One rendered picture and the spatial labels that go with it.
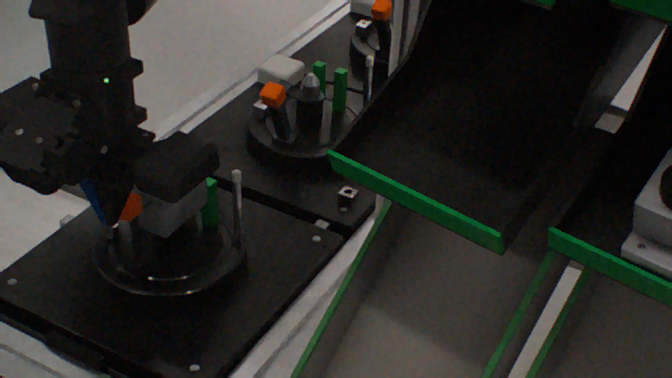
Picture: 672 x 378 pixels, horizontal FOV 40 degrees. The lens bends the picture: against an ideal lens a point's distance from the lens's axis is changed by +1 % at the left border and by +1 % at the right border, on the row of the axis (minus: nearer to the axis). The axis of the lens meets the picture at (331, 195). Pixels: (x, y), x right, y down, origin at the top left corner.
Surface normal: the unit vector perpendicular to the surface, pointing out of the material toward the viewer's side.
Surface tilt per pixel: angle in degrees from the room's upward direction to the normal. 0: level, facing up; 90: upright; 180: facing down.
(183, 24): 0
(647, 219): 115
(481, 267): 45
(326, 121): 0
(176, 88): 0
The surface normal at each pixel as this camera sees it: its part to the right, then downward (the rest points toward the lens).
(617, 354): -0.41, -0.26
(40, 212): 0.04, -0.80
